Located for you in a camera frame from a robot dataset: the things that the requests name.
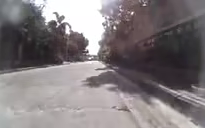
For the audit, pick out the dark fence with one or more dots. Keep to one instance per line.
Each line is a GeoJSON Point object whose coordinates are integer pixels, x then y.
{"type": "Point", "coordinates": [176, 50]}

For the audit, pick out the grey asphalt road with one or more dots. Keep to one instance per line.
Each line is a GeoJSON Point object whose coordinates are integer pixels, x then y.
{"type": "Point", "coordinates": [60, 90]}

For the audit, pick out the row of trees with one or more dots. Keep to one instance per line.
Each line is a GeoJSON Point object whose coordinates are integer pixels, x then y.
{"type": "Point", "coordinates": [40, 40]}
{"type": "Point", "coordinates": [123, 30]}

